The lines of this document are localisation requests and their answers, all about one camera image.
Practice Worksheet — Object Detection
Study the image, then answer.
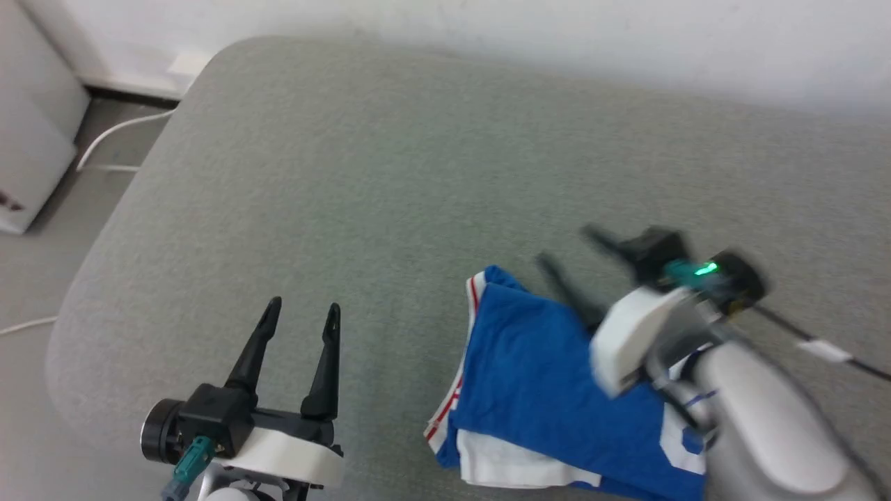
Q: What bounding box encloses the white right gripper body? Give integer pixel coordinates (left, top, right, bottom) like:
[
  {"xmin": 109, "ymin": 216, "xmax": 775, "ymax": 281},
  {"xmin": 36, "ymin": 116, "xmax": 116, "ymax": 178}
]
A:
[{"xmin": 589, "ymin": 285, "xmax": 698, "ymax": 400}]

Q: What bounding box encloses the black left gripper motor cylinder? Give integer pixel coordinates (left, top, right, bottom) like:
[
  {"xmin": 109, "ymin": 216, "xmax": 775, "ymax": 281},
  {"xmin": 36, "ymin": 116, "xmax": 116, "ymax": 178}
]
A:
[{"xmin": 141, "ymin": 398, "xmax": 186, "ymax": 464}]

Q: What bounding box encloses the grey fabric sofa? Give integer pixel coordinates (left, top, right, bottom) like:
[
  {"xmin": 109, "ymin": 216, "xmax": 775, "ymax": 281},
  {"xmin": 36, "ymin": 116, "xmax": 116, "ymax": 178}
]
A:
[{"xmin": 45, "ymin": 35, "xmax": 891, "ymax": 501}]

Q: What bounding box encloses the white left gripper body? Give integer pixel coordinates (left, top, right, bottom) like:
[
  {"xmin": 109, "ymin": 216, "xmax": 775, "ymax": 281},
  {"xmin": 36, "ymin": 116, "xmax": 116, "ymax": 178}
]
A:
[{"xmin": 221, "ymin": 408, "xmax": 347, "ymax": 489}]

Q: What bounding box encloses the blue and white polo shirt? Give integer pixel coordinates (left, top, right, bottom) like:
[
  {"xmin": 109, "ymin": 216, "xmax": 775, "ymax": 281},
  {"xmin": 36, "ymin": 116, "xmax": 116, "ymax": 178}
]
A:
[{"xmin": 423, "ymin": 264, "xmax": 721, "ymax": 501}]

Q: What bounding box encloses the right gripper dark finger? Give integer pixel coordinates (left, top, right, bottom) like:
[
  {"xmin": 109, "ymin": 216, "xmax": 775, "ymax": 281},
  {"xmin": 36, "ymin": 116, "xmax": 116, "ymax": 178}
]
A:
[
  {"xmin": 581, "ymin": 225, "xmax": 639, "ymax": 268},
  {"xmin": 535, "ymin": 253, "xmax": 606, "ymax": 331}
]

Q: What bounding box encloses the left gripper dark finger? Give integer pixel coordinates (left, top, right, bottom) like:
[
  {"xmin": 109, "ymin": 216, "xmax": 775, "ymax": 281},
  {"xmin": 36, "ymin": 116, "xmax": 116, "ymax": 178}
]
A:
[
  {"xmin": 300, "ymin": 303, "xmax": 342, "ymax": 420},
  {"xmin": 226, "ymin": 296, "xmax": 283, "ymax": 409}
]

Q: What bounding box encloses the white floor cable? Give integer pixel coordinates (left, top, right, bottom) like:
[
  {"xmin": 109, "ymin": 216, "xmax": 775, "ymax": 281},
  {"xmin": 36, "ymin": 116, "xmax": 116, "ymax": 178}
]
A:
[
  {"xmin": 0, "ymin": 316, "xmax": 61, "ymax": 337},
  {"xmin": 75, "ymin": 109, "xmax": 176, "ymax": 174}
]

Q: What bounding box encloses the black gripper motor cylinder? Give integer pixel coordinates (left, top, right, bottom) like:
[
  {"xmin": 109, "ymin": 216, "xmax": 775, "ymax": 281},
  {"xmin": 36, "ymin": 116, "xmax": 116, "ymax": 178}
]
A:
[
  {"xmin": 709, "ymin": 250, "xmax": 768, "ymax": 315},
  {"xmin": 141, "ymin": 398, "xmax": 186, "ymax": 464}
]

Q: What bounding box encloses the white box on floor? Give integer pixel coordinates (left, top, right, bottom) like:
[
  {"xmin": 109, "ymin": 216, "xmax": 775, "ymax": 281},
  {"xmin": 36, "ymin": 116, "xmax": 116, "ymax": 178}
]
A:
[{"xmin": 0, "ymin": 0, "xmax": 92, "ymax": 235}]

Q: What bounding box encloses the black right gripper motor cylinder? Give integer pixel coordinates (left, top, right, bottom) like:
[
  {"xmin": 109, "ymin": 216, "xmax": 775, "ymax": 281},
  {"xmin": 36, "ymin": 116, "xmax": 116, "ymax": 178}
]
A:
[{"xmin": 709, "ymin": 250, "xmax": 768, "ymax": 315}]

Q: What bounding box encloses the white wall outlet box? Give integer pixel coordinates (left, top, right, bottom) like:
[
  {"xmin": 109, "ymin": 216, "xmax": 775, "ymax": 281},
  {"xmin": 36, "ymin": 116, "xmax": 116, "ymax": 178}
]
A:
[{"xmin": 166, "ymin": 51, "xmax": 214, "ymax": 79}]

